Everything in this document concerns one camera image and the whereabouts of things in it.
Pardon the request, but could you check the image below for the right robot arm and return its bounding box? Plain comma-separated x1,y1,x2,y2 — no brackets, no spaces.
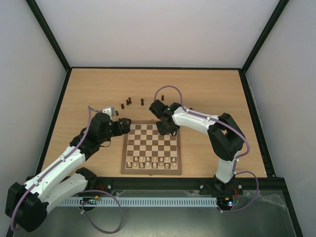
149,100,247,194

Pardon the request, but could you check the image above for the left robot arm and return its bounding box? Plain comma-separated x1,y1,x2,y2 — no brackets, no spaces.
5,112,131,232

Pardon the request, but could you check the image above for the wooden chess board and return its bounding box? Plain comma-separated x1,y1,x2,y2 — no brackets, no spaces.
121,120,182,175

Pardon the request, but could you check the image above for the light chess pieces row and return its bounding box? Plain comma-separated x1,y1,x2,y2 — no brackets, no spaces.
125,157,179,170

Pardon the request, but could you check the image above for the black aluminium frame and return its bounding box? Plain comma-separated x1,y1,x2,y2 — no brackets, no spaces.
4,0,304,237

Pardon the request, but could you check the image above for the grey slotted cable duct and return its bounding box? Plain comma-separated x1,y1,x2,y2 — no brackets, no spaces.
58,197,218,207

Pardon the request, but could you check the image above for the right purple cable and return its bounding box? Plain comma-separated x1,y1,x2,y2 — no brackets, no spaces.
154,85,260,213

